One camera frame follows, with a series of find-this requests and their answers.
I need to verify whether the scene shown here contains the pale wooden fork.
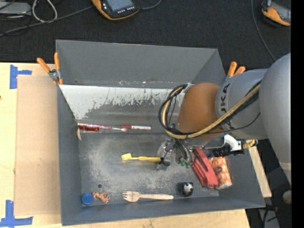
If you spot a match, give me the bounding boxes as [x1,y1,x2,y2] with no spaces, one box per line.
[122,190,175,203]

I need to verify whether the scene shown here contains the blue bottle cap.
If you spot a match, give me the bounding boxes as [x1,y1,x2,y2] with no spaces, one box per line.
[81,192,95,207]

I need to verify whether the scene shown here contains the black cylinder on white bracket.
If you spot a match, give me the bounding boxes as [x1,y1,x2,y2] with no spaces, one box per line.
[212,133,258,158]

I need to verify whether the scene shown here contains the brown cardboard board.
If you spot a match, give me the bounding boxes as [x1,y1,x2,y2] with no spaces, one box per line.
[14,76,63,217]

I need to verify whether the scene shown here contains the orange snack packet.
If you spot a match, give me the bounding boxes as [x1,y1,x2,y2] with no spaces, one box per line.
[208,156,233,190]

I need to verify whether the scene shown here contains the orange toy animal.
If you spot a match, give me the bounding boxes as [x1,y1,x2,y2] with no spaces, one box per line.
[92,190,111,204]

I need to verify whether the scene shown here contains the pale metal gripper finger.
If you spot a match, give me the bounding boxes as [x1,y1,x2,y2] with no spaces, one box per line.
[157,144,167,159]
[156,161,171,171]

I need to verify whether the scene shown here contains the red flat box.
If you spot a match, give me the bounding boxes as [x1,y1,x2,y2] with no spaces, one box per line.
[77,123,100,133]

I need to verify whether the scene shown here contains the red and white pen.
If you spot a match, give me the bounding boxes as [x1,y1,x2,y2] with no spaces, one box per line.
[98,124,152,133]

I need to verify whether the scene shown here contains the yellow toothbrush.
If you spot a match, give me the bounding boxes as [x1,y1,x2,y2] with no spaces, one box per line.
[121,152,162,163]

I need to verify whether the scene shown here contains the grey metal bin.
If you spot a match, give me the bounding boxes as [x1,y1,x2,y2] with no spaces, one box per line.
[55,39,266,226]

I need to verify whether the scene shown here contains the black and white toy ball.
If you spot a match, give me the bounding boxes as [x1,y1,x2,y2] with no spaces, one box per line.
[178,181,194,198]

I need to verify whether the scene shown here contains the red stapler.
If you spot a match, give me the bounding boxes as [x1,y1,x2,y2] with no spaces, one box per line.
[190,148,219,190]

